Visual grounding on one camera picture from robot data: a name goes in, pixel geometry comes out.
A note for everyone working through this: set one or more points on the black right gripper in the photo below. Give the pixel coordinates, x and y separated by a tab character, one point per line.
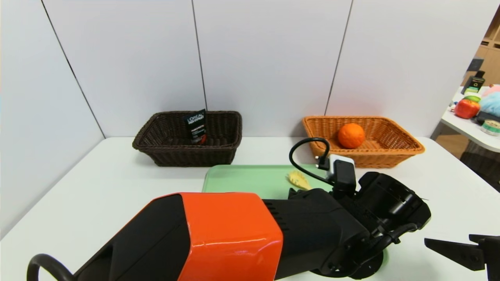
491	249

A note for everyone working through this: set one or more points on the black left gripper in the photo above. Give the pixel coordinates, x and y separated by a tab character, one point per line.
312	194

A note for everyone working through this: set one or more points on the orange fruit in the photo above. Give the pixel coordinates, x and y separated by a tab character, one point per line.
351	136

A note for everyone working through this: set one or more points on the black cosmetic tube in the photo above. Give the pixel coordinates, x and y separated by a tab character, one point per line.
196	125

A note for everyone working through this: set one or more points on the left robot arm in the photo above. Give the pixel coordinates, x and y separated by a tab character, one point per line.
230	234

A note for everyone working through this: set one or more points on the orange wicker basket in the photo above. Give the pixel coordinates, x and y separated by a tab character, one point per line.
332	156

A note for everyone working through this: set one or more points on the dark brown wicker basket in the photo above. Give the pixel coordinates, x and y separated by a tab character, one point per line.
222	132

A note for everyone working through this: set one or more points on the light green plastic tray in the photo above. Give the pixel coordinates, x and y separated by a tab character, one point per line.
242	179

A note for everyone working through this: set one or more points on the dark grey chair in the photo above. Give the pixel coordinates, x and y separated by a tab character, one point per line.
482	166

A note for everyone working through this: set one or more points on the black flat item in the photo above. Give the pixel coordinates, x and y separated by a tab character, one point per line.
488	116

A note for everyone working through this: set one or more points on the red apple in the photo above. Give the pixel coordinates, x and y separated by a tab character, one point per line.
466	109

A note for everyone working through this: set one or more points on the blue fluffy toy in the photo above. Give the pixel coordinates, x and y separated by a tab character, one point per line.
491	103

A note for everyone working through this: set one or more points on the pink soft item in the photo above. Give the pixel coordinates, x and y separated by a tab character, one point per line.
493	90

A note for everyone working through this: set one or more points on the black box with green print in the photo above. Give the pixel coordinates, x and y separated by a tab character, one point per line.
475	84

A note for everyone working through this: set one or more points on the grey box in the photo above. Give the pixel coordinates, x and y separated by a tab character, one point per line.
476	64

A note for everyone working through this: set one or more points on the wooden shelf unit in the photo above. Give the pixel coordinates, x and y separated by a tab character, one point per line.
490	50

